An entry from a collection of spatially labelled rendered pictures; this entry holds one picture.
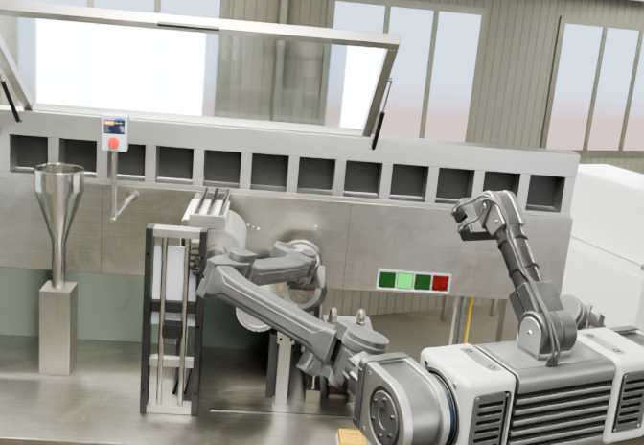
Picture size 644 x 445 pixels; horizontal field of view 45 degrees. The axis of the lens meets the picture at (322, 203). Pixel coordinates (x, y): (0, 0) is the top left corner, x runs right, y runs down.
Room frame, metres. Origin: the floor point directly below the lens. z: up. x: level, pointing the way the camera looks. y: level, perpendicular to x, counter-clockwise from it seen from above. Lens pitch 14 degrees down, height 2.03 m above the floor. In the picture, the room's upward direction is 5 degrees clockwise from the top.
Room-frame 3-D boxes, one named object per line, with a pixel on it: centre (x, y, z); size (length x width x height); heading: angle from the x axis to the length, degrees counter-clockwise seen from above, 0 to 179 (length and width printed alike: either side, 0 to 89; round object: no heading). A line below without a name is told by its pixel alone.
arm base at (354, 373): (1.17, -0.11, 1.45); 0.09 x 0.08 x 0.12; 116
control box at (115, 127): (2.11, 0.59, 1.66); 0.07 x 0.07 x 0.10; 10
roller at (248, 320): (2.24, 0.16, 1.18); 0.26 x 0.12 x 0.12; 4
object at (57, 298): (2.18, 0.76, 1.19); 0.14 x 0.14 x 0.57
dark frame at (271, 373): (2.28, 0.09, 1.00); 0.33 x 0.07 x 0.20; 4
